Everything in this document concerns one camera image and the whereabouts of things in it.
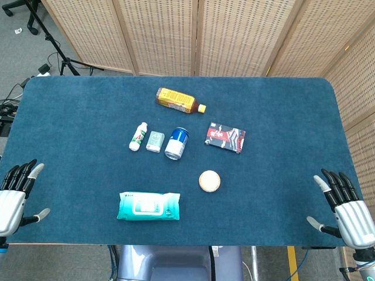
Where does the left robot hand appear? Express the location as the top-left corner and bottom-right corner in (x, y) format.
(0, 159), (51, 237)

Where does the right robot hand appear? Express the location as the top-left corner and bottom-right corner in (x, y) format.
(306, 168), (375, 250)

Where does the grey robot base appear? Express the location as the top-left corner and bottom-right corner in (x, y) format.
(116, 245), (244, 281)

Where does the yellow floor tape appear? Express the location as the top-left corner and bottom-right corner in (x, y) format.
(287, 246), (300, 281)

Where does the teal wet wipes pack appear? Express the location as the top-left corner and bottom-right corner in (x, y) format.
(116, 191), (181, 221)

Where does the small white milk bottle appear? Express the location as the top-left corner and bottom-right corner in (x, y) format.
(128, 122), (148, 152)

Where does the round cream lidded tin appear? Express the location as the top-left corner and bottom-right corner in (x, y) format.
(198, 170), (221, 193)

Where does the dark patterned flat box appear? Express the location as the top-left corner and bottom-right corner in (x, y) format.
(204, 122), (246, 155)

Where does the small pale green box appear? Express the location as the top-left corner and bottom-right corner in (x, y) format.
(145, 131), (165, 153)

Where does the black tripod stand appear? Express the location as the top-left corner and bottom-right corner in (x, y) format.
(22, 0), (104, 77)

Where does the blue table mat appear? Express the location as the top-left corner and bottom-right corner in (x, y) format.
(0, 76), (366, 247)

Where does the blue and white can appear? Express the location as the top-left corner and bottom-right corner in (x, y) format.
(164, 126), (189, 160)

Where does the black office chair base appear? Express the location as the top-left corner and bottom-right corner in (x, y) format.
(1, 0), (40, 36)

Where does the amber tea bottle yellow cap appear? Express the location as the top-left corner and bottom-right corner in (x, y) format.
(155, 87), (207, 115)

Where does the black cable bundle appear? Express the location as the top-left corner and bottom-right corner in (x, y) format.
(0, 76), (32, 138)

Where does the black cable on base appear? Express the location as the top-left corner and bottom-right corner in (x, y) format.
(207, 245), (217, 281)

